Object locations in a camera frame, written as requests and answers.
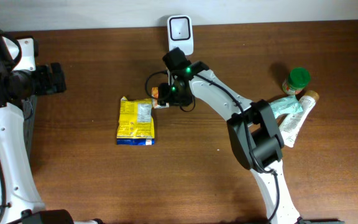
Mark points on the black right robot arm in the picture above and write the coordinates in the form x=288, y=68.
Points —
x=254, y=135

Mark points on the yellow snack packet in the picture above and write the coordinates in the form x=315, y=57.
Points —
x=136, y=125

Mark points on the white barcode scanner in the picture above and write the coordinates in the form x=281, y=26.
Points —
x=180, y=33

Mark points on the white cream tube gold cap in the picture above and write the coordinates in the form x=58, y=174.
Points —
x=291, y=125

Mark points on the orange white snack packet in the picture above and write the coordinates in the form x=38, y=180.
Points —
x=155, y=103

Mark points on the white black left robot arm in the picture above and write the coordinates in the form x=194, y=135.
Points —
x=21, y=78

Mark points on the mint green tissue packet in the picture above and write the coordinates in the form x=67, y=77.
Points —
x=286, y=105

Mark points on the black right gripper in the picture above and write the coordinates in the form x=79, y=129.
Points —
x=166, y=93

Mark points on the green lid jar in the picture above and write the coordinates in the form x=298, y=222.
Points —
x=296, y=81

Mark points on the grey plastic mesh basket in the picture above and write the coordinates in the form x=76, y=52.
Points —
x=29, y=108

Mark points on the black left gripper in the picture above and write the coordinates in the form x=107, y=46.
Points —
x=43, y=73

